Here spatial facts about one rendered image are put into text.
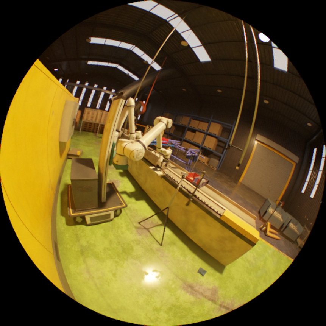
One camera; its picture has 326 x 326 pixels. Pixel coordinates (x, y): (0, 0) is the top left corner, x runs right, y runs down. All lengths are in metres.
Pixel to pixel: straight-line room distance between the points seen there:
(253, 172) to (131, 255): 11.51
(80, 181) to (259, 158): 12.16
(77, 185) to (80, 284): 1.21
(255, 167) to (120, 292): 11.94
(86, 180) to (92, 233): 0.83
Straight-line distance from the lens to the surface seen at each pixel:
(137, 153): 1.00
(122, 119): 1.73
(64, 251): 1.70
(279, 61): 9.29
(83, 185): 1.28
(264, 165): 11.93
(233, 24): 8.66
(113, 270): 1.53
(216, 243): 1.82
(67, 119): 2.19
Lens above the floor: 1.52
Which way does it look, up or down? 16 degrees down
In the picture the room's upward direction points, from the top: 20 degrees clockwise
